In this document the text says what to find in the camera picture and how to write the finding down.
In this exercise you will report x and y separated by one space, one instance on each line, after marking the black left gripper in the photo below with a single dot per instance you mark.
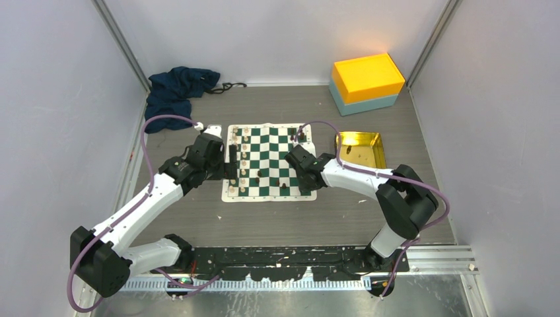
228 169

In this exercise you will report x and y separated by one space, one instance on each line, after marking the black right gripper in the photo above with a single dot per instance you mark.
306 187

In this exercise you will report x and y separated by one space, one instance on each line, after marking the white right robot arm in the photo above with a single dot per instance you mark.
406 203

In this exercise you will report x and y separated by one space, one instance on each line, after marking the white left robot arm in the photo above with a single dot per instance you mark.
103 256

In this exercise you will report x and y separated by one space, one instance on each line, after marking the green white chess mat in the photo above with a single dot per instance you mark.
268 145

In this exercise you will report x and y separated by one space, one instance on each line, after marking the gold metal tin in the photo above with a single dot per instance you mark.
366 148

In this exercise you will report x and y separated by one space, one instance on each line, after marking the dark blue cloth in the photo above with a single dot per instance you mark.
171 91

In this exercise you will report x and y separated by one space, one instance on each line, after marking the yellow and blue box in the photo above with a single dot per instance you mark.
365 83

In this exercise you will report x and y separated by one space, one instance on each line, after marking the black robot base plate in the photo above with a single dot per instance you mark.
290 264

